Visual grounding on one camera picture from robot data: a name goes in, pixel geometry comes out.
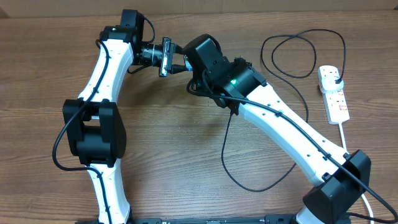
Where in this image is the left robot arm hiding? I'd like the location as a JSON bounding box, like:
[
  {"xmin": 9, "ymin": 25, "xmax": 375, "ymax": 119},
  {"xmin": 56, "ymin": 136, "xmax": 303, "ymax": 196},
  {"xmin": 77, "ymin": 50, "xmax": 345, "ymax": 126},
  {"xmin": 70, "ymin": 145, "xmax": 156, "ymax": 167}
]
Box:
[{"xmin": 59, "ymin": 9, "xmax": 192, "ymax": 223}]

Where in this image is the white power strip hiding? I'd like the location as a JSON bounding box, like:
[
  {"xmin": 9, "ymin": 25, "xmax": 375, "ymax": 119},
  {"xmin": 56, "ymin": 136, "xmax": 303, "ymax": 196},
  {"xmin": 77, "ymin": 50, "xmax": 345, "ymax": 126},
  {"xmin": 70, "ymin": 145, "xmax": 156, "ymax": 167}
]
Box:
[{"xmin": 317, "ymin": 65, "xmax": 349, "ymax": 124}]

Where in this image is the white charger plug adapter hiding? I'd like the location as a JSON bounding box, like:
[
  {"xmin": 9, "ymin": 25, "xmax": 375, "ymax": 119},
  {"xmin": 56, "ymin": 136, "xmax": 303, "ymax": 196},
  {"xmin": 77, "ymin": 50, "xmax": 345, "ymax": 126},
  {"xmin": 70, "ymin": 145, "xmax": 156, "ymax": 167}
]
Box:
[{"xmin": 319, "ymin": 77, "xmax": 344, "ymax": 94}]

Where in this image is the Samsung Galaxy smartphone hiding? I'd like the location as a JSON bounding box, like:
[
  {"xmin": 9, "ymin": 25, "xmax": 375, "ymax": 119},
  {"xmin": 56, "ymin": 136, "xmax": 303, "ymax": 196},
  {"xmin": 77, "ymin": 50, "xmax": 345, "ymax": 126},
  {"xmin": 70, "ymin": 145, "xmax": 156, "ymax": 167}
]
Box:
[{"xmin": 184, "ymin": 55, "xmax": 193, "ymax": 72}]

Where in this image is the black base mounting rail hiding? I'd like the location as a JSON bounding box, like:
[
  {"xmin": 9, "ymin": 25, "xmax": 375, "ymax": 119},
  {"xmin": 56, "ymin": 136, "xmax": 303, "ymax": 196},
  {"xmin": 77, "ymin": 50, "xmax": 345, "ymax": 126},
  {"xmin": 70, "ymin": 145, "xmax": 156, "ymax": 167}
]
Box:
[{"xmin": 74, "ymin": 213, "xmax": 299, "ymax": 224}]

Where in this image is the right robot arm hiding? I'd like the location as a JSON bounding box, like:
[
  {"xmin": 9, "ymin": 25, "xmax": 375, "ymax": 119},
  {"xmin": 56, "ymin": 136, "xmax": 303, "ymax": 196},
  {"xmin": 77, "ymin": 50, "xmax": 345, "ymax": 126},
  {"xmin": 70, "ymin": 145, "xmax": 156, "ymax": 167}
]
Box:
[{"xmin": 183, "ymin": 34, "xmax": 371, "ymax": 223}]

